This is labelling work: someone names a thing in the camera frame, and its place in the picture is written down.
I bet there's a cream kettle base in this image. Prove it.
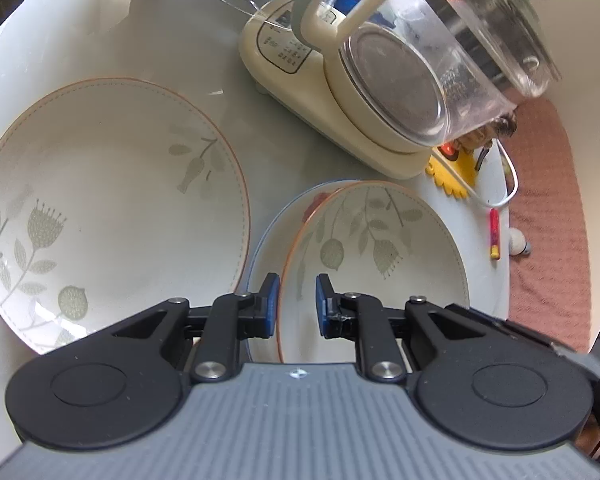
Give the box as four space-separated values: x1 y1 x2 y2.
238 0 432 180

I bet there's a grey lazy susan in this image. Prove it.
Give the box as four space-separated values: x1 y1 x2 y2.
0 0 512 361

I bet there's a large floral plate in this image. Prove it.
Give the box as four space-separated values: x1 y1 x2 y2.
0 78 250 353

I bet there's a pink blanket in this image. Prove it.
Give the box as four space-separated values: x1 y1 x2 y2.
504 98 592 351

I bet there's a white power cable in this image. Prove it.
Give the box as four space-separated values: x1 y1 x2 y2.
471 138 520 209

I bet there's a bowl blue rim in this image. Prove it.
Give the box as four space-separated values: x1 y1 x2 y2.
247 180 354 363

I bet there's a yellow scalloped coaster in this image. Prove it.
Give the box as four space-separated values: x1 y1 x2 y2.
425 144 478 200

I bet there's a floral bowl orange rim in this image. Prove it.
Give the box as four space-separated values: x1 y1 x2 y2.
276 181 469 363

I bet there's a red yellow marker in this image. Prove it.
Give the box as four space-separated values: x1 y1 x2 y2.
489 208 501 260

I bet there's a glass electric kettle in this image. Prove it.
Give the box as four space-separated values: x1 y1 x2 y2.
291 0 559 153

